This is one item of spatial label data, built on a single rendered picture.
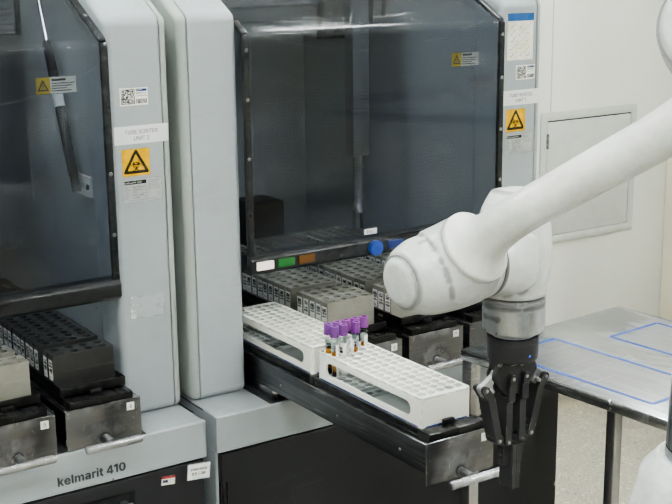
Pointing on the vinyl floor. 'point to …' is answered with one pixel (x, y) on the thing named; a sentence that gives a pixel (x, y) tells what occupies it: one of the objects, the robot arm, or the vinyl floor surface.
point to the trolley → (599, 375)
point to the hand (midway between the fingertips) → (509, 463)
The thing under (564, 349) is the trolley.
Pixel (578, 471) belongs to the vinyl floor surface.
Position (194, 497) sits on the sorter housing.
